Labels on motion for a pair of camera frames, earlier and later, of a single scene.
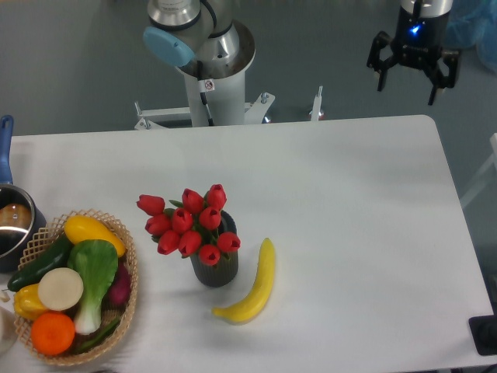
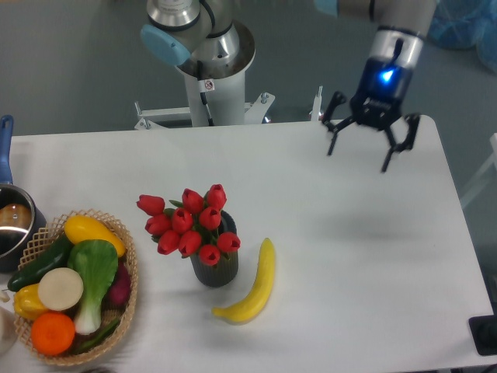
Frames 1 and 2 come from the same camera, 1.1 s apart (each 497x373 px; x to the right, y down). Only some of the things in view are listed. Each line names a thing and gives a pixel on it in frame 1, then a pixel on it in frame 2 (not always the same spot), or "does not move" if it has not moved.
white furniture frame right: (488, 175) does not move
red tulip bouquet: (190, 228) does not move
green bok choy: (97, 261) does not move
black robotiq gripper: (418, 43) -> (377, 101)
